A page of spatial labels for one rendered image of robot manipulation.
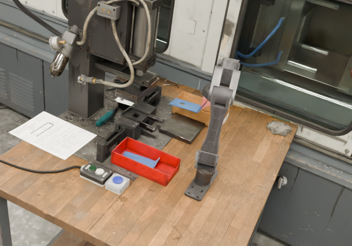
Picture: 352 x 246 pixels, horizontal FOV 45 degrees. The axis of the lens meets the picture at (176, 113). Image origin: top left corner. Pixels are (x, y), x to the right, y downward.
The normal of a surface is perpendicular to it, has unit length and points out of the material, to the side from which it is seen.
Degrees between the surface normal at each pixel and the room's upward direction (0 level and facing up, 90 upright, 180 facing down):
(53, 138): 1
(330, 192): 90
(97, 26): 90
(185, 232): 0
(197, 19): 90
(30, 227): 0
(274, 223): 90
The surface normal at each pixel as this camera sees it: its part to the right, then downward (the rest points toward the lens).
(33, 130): 0.14, -0.84
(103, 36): -0.43, 0.44
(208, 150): -0.21, 0.43
